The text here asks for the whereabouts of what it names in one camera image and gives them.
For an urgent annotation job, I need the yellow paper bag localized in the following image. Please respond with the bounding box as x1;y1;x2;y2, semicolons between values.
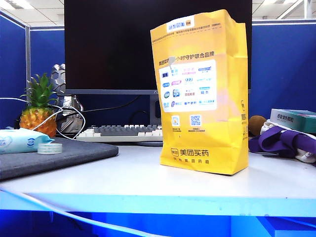
150;9;249;176

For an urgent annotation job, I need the purple white cloth bag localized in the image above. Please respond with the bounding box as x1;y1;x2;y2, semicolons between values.
248;119;316;167

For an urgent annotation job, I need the grey white mechanical keyboard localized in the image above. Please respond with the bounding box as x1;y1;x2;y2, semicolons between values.
75;124;163;143

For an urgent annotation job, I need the black computer monitor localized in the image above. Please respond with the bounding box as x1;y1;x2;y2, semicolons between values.
63;0;253;147

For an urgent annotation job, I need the brown kiwi fruit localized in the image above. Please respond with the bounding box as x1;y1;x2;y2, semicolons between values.
248;115;267;137

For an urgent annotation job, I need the silver hexagon-pattern figurine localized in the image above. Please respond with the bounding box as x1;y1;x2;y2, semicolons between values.
50;63;84;135

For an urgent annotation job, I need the dark grey felt pad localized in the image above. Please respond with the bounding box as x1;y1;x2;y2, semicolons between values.
0;136;119;182

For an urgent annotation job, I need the clear tape roll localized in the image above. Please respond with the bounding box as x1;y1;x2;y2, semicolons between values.
37;143;63;155

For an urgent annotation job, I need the toy pineapple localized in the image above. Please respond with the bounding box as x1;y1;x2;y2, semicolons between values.
19;73;58;138

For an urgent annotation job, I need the blue partition panel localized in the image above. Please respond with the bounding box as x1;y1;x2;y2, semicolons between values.
248;19;316;120
0;11;31;130

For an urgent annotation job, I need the teal white medicine box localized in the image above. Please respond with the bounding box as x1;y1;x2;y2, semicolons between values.
268;108;316;134

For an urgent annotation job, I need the blue wet wipes pack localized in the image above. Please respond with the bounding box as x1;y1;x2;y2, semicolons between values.
0;127;55;155

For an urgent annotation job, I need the black cable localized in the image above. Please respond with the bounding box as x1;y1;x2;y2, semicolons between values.
57;95;141;119

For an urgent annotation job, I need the white foreground cable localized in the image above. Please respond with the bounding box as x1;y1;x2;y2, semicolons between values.
0;188;168;237

